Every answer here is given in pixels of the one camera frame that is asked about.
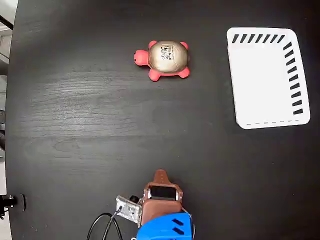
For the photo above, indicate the red turtle toy gold shell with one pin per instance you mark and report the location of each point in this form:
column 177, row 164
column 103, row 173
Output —
column 167, row 58

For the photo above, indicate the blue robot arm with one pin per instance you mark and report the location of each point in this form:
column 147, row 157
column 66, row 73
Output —
column 160, row 227

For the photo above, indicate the white plastic basket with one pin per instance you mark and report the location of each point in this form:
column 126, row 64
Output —
column 260, row 82

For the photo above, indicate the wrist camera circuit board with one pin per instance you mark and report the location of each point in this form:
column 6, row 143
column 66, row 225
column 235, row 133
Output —
column 128, row 209

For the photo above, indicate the black metal rod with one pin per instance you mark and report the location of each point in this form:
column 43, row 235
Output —
column 6, row 22

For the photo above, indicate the black table clamp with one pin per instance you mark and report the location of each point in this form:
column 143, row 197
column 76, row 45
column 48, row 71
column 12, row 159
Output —
column 12, row 202

